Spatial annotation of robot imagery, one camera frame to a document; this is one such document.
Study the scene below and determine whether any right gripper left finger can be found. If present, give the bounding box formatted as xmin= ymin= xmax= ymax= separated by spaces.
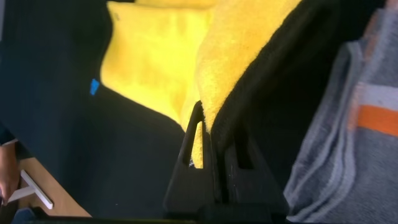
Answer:
xmin=162 ymin=100 xmax=220 ymax=219

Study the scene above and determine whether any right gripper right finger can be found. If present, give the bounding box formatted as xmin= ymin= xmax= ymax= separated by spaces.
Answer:
xmin=217 ymin=124 xmax=290 ymax=219

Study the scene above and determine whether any grey terry towel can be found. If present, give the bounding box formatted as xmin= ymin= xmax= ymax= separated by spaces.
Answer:
xmin=283 ymin=0 xmax=398 ymax=223

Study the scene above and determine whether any yellow microfibre towel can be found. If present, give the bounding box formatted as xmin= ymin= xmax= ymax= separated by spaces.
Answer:
xmin=99 ymin=0 xmax=302 ymax=169

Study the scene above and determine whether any bystander bare forearm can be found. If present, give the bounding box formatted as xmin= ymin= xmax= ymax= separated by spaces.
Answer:
xmin=0 ymin=145 xmax=20 ymax=206

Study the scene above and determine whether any white metal frame bar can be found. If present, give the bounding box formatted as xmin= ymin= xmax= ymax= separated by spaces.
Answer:
xmin=6 ymin=169 xmax=54 ymax=210

